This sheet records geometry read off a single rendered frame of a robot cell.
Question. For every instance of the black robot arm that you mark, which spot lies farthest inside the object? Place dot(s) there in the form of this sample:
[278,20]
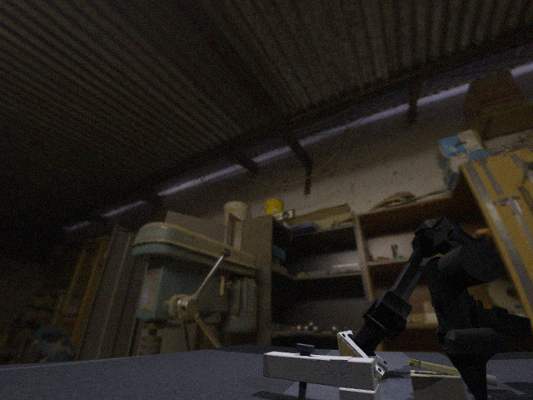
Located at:
[467,262]

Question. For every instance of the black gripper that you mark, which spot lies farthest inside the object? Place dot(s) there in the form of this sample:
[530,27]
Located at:
[469,346]

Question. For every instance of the grey cylinder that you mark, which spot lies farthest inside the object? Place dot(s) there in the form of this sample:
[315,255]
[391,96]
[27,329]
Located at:
[491,380]

